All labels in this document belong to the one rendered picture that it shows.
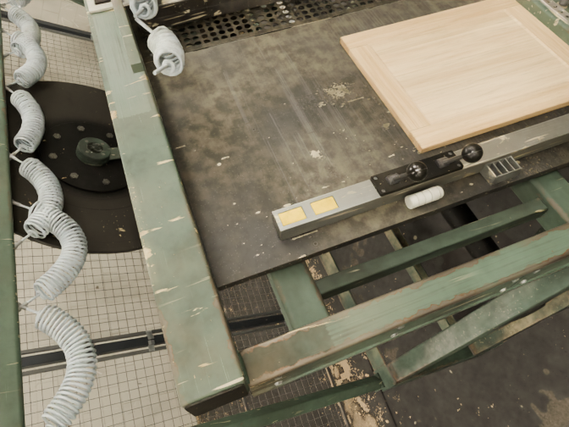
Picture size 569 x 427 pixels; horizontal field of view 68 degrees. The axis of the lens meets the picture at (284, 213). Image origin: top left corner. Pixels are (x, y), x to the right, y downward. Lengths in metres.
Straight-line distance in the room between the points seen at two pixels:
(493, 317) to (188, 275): 1.14
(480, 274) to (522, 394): 1.74
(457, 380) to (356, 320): 1.99
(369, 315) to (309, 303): 0.14
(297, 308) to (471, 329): 0.93
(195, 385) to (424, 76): 0.92
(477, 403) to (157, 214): 2.21
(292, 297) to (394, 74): 0.65
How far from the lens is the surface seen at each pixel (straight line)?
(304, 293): 0.85
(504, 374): 2.57
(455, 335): 1.70
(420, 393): 2.89
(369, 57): 1.23
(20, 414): 1.11
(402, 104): 1.11
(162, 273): 0.75
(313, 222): 0.85
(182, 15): 1.38
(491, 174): 1.03
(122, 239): 1.43
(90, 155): 1.58
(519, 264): 0.89
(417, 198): 0.92
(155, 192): 0.84
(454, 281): 0.83
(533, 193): 1.16
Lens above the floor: 2.21
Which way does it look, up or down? 37 degrees down
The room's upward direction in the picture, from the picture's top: 89 degrees counter-clockwise
